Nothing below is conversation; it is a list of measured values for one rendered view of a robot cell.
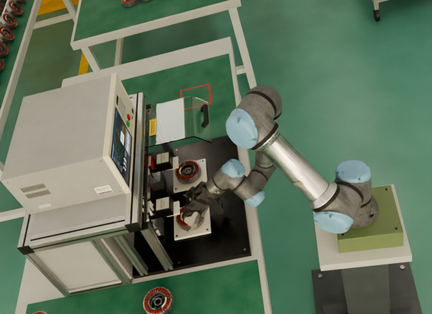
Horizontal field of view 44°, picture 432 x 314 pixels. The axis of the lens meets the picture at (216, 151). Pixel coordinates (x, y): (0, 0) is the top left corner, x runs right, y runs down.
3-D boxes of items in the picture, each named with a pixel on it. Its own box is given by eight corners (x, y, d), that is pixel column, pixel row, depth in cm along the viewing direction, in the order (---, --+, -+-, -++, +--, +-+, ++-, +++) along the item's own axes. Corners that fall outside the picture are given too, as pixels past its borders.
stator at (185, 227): (204, 206, 220) (201, 200, 217) (205, 228, 212) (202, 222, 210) (178, 211, 221) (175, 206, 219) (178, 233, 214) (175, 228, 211)
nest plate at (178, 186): (206, 159, 238) (205, 158, 238) (207, 186, 228) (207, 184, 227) (173, 167, 240) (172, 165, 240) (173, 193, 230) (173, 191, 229)
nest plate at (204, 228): (209, 203, 222) (208, 201, 221) (211, 233, 212) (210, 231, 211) (174, 210, 224) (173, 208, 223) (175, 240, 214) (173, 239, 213)
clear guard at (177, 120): (208, 102, 227) (204, 92, 223) (211, 143, 211) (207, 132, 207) (135, 120, 232) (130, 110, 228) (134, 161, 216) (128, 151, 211)
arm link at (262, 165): (260, 65, 176) (257, 159, 214) (244, 85, 170) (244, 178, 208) (292, 77, 172) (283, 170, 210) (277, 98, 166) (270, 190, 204)
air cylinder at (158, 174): (164, 175, 239) (160, 168, 235) (164, 188, 233) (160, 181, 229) (153, 177, 239) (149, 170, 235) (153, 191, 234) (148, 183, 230)
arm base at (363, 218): (375, 193, 198) (373, 175, 192) (381, 225, 188) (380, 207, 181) (333, 197, 202) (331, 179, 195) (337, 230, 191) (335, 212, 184)
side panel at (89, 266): (131, 277, 210) (98, 232, 187) (131, 284, 208) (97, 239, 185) (65, 290, 214) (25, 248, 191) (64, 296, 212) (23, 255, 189)
